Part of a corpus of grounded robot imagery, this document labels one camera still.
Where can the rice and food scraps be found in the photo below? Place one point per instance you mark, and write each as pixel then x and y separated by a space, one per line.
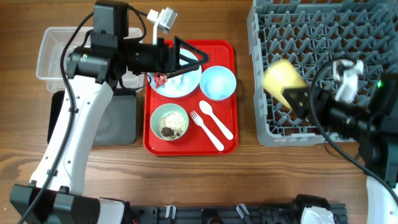
pixel 172 125

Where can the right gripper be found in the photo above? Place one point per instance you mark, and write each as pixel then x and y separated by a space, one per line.
pixel 306 99

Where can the light blue plate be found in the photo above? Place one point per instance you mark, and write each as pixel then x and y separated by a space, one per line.
pixel 191 81

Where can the red serving tray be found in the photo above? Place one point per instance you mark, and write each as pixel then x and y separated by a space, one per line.
pixel 194 142

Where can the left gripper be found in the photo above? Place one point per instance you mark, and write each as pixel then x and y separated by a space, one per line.
pixel 168 56

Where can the clear plastic waste bin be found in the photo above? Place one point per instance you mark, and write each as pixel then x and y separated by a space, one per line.
pixel 51 48

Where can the white tissue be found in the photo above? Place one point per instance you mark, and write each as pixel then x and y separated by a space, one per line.
pixel 175 83

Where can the white plastic fork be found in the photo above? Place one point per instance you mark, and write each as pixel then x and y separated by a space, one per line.
pixel 199 122

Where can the white plastic spoon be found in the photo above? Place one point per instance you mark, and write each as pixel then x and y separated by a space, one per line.
pixel 207 109

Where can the light blue bowl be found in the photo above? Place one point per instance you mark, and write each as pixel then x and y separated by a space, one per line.
pixel 218 83

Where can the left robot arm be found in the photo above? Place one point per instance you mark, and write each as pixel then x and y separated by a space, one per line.
pixel 91 73

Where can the red snack wrapper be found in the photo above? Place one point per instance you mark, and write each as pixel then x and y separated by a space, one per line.
pixel 160 79

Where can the yellow plastic cup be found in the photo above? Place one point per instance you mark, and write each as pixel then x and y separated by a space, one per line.
pixel 279 76

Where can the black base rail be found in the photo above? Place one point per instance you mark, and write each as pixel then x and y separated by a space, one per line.
pixel 302 209

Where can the grey dishwasher rack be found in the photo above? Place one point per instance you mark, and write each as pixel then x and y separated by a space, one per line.
pixel 309 34

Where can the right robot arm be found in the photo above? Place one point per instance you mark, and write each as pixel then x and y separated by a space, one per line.
pixel 374 128

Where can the black food waste tray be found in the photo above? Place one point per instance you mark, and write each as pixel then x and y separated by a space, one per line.
pixel 118 118

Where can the green bowl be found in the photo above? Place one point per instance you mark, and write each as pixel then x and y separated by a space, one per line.
pixel 162 110

